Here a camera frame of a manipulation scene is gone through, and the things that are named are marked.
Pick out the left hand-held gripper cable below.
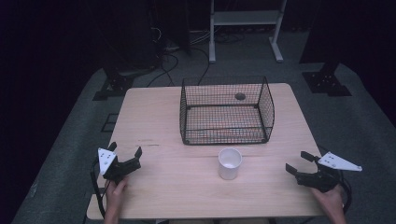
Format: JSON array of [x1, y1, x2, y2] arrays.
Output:
[[90, 158, 114, 219]]

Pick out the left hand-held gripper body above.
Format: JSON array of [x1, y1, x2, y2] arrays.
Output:
[[97, 147, 142, 183]]

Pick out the black wire mesh basket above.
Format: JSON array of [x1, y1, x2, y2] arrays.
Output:
[[179, 75, 276, 146]]

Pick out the black floor cables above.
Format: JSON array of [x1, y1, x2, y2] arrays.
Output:
[[146, 26, 247, 88]]

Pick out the white metal frame table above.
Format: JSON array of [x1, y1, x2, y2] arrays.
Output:
[[208, 0, 288, 64]]

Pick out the white cup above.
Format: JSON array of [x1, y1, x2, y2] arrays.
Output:
[[218, 147, 243, 181]]

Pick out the person's left hand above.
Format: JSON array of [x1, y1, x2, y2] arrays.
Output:
[[105, 175, 129, 216]]

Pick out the black stand base plate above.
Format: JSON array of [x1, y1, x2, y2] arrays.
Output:
[[92, 66, 135, 102], [302, 62, 353, 97]]

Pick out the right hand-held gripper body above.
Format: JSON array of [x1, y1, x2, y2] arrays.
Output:
[[295, 151, 363, 193]]

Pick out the person's right hand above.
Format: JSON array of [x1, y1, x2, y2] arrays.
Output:
[[310, 184, 347, 218]]

